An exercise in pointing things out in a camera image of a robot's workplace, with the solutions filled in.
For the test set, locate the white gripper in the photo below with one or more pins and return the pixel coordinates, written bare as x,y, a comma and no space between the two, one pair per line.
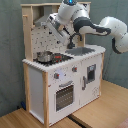
54,27

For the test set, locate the silver toy pot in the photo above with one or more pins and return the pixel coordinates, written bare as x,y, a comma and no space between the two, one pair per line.
45,56

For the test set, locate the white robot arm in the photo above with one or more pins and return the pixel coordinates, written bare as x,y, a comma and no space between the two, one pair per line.
72,11

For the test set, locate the wooden toy kitchen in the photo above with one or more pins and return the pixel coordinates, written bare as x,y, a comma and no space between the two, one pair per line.
40,84

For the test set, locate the black toy faucet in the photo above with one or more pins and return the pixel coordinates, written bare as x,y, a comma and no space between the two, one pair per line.
71,44

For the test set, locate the grey toy range hood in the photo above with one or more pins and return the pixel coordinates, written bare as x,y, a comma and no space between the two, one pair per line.
44,12

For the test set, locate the black toy stovetop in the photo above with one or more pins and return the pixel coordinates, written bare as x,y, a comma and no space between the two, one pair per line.
57,58

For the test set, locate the grey toy sink basin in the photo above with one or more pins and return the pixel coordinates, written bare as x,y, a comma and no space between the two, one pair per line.
79,51

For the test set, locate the red right oven knob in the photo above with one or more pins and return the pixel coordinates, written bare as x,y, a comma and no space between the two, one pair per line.
74,69

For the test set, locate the red oven knob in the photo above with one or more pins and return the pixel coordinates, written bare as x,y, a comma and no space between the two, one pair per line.
74,69
56,75

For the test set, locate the red left oven knob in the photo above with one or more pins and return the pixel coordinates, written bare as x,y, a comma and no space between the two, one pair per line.
56,75

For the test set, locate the toy dishwasher door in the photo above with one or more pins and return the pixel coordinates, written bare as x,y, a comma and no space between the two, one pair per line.
91,71

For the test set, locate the toy oven door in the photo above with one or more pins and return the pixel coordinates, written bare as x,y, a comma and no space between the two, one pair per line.
64,97

